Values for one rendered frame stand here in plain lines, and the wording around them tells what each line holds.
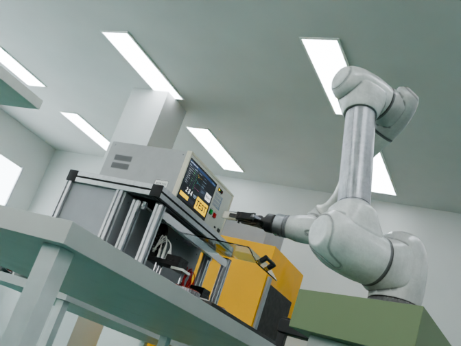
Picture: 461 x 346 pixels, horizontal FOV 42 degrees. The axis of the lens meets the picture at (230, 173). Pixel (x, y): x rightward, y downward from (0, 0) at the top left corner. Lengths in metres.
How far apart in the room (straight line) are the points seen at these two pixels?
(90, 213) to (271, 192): 6.25
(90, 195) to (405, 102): 1.19
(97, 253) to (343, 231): 0.69
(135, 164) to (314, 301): 1.04
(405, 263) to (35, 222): 1.03
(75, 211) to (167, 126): 4.57
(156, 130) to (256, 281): 1.99
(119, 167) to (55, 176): 8.03
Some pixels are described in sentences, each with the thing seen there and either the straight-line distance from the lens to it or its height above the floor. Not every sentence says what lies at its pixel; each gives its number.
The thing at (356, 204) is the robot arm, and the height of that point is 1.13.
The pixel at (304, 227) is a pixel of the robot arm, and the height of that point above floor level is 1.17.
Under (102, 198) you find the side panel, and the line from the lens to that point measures 2.30.
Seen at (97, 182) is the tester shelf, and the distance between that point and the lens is 2.33.
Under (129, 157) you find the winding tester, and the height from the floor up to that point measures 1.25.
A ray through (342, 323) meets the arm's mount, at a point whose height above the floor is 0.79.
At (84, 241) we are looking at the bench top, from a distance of 1.32.
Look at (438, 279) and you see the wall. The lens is 7.56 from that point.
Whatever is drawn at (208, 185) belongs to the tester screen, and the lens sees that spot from 2.50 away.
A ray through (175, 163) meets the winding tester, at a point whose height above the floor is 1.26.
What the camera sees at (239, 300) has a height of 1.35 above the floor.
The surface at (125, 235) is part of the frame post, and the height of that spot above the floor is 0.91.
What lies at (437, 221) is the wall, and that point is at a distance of 7.79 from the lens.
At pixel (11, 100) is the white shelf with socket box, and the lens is 2.14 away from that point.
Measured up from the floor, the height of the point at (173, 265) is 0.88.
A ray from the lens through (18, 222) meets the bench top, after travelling 1.38.
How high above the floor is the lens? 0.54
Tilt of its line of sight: 19 degrees up
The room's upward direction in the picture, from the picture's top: 19 degrees clockwise
